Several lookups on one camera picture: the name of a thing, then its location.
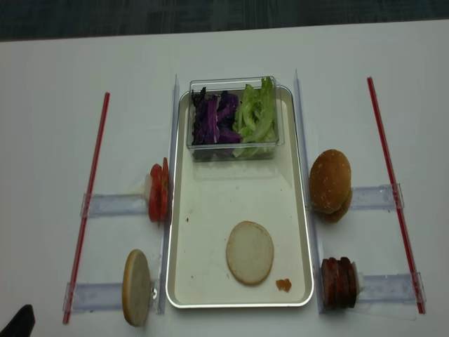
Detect purple cabbage leaves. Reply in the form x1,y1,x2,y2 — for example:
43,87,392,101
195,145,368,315
191,88,241,147

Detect orange crumb on tray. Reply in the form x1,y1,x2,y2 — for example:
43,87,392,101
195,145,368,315
276,279,292,293

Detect red strip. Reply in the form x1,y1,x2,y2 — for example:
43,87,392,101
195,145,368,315
367,77,427,315
62,92,110,325

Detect sesame top bun front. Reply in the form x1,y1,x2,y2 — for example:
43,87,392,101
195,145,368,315
309,149,351,214

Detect right clear long rail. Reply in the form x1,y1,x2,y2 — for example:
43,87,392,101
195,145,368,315
293,70,326,315

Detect white rectangular tray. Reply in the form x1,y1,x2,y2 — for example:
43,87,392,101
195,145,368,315
166,86,314,309

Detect left red strip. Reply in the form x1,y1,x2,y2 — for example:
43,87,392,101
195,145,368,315
62,92,110,325

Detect sesame bun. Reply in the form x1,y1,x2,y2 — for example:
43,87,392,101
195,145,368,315
309,149,351,214
318,190,352,224

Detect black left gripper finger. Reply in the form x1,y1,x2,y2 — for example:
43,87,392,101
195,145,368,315
0,304,35,337

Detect left lower clear pusher track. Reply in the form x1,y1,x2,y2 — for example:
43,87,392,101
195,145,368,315
62,279,165,315

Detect right upper clear pusher track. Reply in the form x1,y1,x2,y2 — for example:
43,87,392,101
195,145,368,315
349,184,404,211

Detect left upper clear pusher track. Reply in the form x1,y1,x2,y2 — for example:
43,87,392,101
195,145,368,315
87,174,151,218

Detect red tomato slices stack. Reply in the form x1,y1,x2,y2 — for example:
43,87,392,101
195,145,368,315
148,157,169,223

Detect clear long rail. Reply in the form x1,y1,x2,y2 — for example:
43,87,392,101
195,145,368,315
293,70,326,315
156,74,180,315

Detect sesame top bun rear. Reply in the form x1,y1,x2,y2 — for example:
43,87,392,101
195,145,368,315
318,190,352,224

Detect brown meat patties stack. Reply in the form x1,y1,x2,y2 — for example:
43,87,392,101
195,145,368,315
321,257,360,310

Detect green lettuce leaves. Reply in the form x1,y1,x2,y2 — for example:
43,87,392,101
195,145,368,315
232,77,276,144

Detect left clear long rail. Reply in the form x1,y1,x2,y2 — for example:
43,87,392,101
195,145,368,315
156,74,180,315

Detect clear pusher track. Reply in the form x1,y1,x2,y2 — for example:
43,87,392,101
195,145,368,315
326,271,418,319
62,279,165,315
349,184,404,211
87,174,151,218

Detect right red strip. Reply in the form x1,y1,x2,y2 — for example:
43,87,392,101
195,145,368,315
367,77,427,315

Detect right lower clear pusher track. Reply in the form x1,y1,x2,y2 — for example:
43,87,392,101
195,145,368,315
326,271,418,319

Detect bun slice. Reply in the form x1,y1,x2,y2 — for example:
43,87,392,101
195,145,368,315
226,221,274,286
121,249,152,326

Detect clear plastic salad container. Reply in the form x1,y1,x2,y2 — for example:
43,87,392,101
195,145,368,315
186,76,283,161

